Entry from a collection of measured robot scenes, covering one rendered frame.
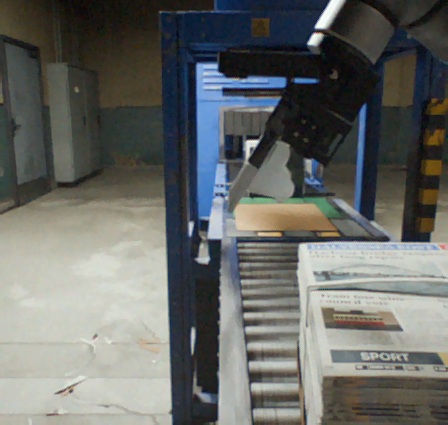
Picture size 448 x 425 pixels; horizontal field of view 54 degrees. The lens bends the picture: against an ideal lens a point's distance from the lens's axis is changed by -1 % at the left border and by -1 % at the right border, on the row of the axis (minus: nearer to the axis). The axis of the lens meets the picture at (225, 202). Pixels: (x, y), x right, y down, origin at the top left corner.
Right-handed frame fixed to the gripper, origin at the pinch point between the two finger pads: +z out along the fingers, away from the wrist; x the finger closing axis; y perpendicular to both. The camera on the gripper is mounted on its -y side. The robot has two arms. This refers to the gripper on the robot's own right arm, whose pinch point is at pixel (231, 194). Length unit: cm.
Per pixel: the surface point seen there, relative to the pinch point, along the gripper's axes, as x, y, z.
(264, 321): 37, 21, 28
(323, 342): -13.5, 14.3, 4.7
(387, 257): 11.2, 24.2, -1.6
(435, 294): -0.9, 26.6, -2.6
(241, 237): 99, 13, 32
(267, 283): 57, 21, 27
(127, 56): 819, -299, 44
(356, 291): -1.2, 18.7, 2.0
